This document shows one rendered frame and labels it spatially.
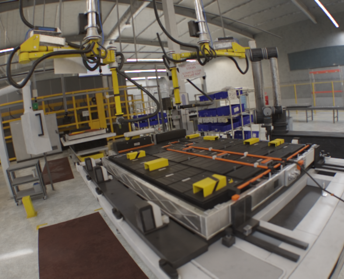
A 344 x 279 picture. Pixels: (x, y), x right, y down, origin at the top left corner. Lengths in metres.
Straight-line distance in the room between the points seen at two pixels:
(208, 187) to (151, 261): 0.39
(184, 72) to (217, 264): 2.42
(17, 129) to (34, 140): 6.68
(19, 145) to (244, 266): 10.52
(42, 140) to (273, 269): 3.99
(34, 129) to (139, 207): 3.43
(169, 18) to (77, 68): 5.08
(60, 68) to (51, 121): 8.86
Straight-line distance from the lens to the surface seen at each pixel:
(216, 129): 4.71
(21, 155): 10.82
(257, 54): 2.62
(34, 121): 4.12
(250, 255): 0.83
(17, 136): 10.77
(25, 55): 1.71
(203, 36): 2.51
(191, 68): 2.80
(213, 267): 0.79
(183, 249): 0.82
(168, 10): 6.79
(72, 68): 1.86
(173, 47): 6.32
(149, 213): 0.90
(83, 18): 2.04
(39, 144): 4.14
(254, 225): 0.93
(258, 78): 2.69
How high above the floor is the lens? 1.40
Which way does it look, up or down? 9 degrees down
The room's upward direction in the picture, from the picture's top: 7 degrees counter-clockwise
